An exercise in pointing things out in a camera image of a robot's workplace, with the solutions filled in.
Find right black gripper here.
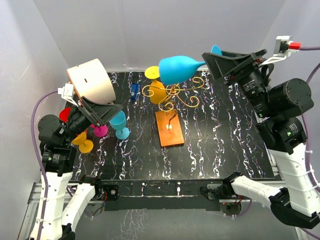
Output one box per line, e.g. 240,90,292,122
201,49,272,117

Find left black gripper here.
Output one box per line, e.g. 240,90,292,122
62,95,123,144

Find pink wine glass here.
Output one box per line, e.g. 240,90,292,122
90,124,108,138

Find light blue wine glass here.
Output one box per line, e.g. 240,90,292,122
109,110,130,140

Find yellow wine glass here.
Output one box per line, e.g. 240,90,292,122
71,131,94,154
143,66,167,105

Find red wine glass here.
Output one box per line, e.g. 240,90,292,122
58,107,71,123

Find teal wine glass back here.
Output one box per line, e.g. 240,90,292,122
158,44,224,86

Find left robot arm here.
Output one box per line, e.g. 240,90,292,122
28,97,123,240

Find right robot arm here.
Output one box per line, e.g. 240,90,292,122
202,49,320,229

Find wooden rack base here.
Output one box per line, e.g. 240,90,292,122
155,111,185,148

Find white cylindrical box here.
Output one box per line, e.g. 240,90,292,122
66,58,116,105

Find blue stapler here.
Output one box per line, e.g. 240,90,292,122
130,81,139,102

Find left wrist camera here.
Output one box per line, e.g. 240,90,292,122
57,83,80,107

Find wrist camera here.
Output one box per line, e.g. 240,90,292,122
261,35,302,66
57,83,80,107

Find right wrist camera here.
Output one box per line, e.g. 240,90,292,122
261,35,302,66

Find gold wire glass rack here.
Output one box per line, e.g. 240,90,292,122
142,76,205,130

